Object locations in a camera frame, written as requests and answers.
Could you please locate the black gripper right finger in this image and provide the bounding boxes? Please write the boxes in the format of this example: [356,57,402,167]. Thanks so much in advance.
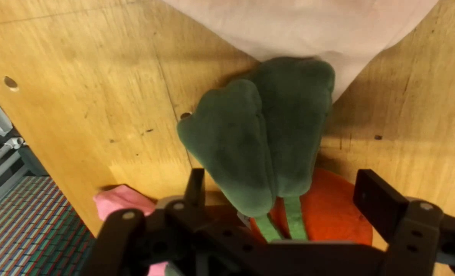
[352,167,410,242]

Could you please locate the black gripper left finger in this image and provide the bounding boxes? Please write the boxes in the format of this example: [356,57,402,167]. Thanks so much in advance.
[183,167,206,212]

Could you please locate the pink cloth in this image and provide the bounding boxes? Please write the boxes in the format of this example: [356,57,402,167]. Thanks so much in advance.
[91,184,169,276]

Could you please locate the green plush leaves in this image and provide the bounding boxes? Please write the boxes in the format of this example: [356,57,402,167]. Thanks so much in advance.
[176,55,375,247]

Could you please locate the pale t-shirt with orange print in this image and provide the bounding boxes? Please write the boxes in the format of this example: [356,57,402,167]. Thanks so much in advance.
[160,0,441,104]

